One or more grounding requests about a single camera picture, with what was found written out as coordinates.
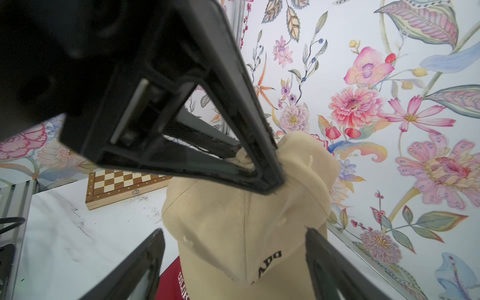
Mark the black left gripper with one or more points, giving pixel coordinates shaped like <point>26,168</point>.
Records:
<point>117,70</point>

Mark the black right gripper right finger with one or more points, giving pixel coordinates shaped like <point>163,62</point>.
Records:
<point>333,277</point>

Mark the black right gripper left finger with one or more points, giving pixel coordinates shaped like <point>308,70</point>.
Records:
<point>137,277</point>

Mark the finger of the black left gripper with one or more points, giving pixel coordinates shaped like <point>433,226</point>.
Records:
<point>187,147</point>
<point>227,83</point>

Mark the maroon cap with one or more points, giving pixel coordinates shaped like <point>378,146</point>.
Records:
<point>172,283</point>

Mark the tan Colorado baseball cap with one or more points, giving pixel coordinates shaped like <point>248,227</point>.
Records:
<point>240,245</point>

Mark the wooden chessboard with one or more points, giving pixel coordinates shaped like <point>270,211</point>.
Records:
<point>109,186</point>

